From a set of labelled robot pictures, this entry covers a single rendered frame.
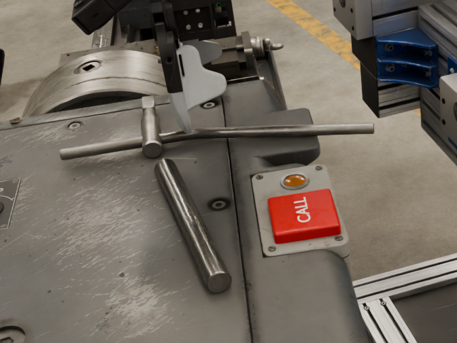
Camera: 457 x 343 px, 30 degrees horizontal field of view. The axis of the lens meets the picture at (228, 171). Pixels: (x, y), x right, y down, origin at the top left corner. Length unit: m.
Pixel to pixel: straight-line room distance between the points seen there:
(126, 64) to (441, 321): 1.25
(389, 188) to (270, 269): 2.29
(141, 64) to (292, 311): 0.59
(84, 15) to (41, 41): 3.85
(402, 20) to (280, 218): 0.94
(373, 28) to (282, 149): 0.78
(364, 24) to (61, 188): 0.88
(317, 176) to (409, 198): 2.13
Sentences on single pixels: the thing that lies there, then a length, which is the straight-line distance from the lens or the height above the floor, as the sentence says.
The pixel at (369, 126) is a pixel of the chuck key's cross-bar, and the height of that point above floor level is 1.26.
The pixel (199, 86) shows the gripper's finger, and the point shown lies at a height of 1.34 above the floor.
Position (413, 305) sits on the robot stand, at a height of 0.21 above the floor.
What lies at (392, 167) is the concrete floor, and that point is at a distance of 3.13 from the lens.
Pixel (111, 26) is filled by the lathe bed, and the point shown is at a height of 0.87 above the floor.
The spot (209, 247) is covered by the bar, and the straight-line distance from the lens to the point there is 0.74.
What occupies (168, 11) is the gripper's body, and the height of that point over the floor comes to 1.42.
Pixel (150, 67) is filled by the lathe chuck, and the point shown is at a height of 1.22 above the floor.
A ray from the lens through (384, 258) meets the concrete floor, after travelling 2.71.
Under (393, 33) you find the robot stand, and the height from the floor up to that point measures 1.03.
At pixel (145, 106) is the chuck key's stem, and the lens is 0.99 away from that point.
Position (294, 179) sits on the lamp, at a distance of 0.84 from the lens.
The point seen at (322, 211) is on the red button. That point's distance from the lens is 0.78.
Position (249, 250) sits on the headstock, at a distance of 0.76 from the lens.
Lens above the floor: 1.72
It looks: 33 degrees down
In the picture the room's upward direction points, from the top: 10 degrees counter-clockwise
